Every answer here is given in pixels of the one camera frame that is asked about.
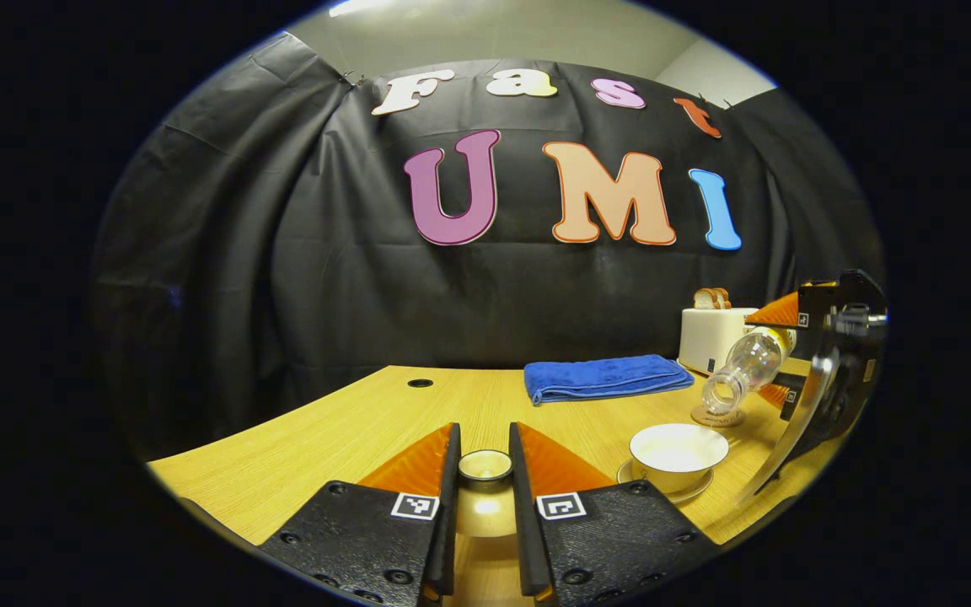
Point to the black backdrop cloth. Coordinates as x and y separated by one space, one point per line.
283 278

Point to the cream toaster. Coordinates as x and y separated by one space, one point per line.
709 337

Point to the cream saucer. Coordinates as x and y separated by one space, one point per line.
696 493

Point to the folded blue towel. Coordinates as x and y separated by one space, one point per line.
608 377

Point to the cream teacup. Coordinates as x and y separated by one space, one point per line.
675 451

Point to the bread slice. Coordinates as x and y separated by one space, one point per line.
704 298
723 297

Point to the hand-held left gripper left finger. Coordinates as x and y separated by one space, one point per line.
447 523

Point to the cream teacup lid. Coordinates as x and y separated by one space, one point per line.
485 510

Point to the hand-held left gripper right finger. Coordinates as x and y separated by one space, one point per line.
523 523

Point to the round cork coaster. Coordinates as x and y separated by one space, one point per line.
726 418

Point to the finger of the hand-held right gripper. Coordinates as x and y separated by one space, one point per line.
810 308
789 394

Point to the clear plastic water bottle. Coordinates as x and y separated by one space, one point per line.
747 367

